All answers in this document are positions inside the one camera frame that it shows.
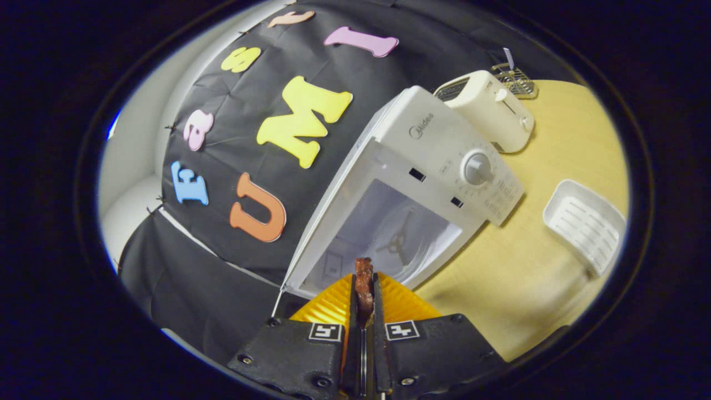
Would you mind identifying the white microwave oven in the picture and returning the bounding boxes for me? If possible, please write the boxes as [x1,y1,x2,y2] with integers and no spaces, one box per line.
[271,85,525,318]

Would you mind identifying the white rectangular tray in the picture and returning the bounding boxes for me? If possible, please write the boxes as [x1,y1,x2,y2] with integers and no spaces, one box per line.
[543,179,627,277]

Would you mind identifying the cream toaster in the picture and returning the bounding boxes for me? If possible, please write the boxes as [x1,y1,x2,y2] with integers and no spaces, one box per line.
[433,69,535,154]

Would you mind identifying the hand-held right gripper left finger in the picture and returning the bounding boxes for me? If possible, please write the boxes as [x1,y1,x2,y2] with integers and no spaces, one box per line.
[227,272,359,398]

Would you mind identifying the brown meat slice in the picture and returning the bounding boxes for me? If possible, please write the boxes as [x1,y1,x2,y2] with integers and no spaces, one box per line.
[354,257,375,323]

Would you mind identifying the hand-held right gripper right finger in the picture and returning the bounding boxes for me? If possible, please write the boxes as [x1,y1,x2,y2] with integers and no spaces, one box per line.
[371,272,507,398]

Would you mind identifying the wire utensil basket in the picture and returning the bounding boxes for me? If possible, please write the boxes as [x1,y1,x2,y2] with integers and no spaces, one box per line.
[492,62,538,101]

